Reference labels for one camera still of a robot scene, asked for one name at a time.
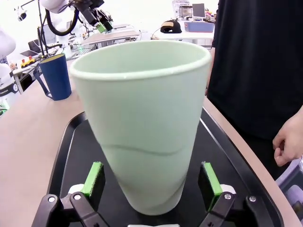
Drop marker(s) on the black tripod pole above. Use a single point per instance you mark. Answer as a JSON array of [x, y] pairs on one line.
[[42, 28]]

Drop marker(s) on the person left hand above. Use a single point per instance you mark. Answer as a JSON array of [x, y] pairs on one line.
[[288, 142]]

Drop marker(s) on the pale green plastic cup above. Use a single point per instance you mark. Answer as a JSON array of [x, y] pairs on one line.
[[142, 118]]

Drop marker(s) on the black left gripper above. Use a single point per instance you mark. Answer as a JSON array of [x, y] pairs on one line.
[[88, 10]]

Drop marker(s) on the person torso black shirt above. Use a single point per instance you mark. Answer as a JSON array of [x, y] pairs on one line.
[[255, 71]]

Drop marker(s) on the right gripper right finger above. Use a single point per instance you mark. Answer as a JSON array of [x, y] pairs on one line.
[[209, 186]]

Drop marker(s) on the white camera on stand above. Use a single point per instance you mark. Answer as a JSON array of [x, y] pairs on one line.
[[22, 14]]

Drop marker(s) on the computer monitor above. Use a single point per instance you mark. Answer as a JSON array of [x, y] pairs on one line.
[[198, 10]]

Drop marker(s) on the white robot black base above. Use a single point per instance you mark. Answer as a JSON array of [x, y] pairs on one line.
[[6, 71]]

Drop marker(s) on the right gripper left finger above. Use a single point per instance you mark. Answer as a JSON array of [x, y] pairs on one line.
[[94, 184]]

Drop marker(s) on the blue mug yellow inside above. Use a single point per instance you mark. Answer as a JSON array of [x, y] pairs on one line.
[[56, 80]]

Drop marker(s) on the white side table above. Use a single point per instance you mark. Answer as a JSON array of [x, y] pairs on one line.
[[182, 36]]

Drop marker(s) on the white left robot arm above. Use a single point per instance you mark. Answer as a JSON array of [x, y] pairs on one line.
[[55, 6]]

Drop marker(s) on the black plastic serving tray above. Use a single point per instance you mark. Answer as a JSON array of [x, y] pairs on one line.
[[78, 153]]

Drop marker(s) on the black cap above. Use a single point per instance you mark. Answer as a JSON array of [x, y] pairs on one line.
[[171, 26]]

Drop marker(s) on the blue storage box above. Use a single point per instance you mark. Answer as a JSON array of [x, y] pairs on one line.
[[200, 26]]

